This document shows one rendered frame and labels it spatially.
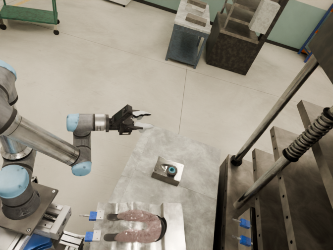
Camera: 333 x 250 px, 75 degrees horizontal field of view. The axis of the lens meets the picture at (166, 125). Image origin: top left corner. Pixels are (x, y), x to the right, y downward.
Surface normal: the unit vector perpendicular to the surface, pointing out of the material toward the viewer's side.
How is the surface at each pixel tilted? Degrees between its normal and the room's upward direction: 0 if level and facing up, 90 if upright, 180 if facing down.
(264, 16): 90
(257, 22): 90
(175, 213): 0
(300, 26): 90
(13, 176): 7
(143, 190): 0
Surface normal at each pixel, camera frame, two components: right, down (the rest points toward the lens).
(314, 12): -0.13, 0.67
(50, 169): 0.24, -0.69
